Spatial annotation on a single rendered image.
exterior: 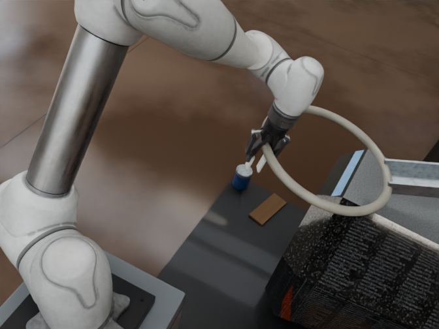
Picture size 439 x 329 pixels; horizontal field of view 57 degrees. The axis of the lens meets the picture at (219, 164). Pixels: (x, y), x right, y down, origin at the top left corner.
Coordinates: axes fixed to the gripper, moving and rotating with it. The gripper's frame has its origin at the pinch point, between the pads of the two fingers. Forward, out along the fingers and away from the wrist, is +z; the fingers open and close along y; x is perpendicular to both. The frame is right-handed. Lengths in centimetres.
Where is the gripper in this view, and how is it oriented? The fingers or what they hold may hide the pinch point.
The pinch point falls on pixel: (255, 162)
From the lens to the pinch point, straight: 137.5
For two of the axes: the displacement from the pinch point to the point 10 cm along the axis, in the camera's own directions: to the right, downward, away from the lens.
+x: -0.8, -7.6, 6.5
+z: -3.1, 6.3, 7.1
